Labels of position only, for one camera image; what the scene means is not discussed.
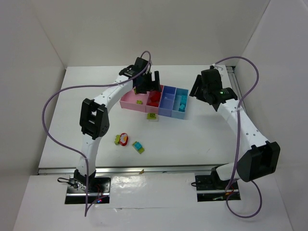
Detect blue green stacked lego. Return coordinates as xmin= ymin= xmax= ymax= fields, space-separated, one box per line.
xmin=132 ymin=141 xmax=145 ymax=154

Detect aluminium rail right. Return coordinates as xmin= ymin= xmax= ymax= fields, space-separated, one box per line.
xmin=226 ymin=66 xmax=243 ymax=99

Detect green lego beside flower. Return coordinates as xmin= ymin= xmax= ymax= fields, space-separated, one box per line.
xmin=114 ymin=135 xmax=120 ymax=145

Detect red lego brick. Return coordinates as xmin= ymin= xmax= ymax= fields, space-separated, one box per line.
xmin=148 ymin=91 xmax=161 ymax=107

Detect pink large container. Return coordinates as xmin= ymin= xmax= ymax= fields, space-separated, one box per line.
xmin=120 ymin=90 xmax=149 ymax=113

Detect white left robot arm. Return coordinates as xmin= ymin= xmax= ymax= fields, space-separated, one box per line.
xmin=74 ymin=57 xmax=161 ymax=188

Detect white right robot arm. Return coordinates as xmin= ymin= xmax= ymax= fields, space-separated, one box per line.
xmin=190 ymin=68 xmax=281 ymax=183

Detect pink small container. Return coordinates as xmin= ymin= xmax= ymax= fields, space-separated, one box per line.
xmin=145 ymin=85 xmax=164 ymax=114

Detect teal legos in container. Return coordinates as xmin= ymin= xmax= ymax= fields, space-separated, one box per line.
xmin=179 ymin=95 xmax=187 ymax=112

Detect blue purple container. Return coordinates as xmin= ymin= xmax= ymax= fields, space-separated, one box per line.
xmin=158 ymin=86 xmax=176 ymax=117

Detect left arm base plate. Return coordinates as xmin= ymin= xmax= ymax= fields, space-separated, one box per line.
xmin=64 ymin=174 xmax=112 ymax=205

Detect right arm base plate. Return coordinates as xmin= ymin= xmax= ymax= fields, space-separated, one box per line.
xmin=191 ymin=175 xmax=241 ymax=202

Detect aluminium rail front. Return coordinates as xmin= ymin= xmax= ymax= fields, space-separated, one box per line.
xmin=38 ymin=165 xmax=218 ymax=176

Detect aluminium rail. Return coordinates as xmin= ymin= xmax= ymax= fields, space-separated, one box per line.
xmin=226 ymin=66 xmax=243 ymax=99
xmin=38 ymin=165 xmax=218 ymax=176

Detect red white flower lego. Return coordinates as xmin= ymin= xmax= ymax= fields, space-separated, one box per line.
xmin=119 ymin=133 xmax=129 ymax=146

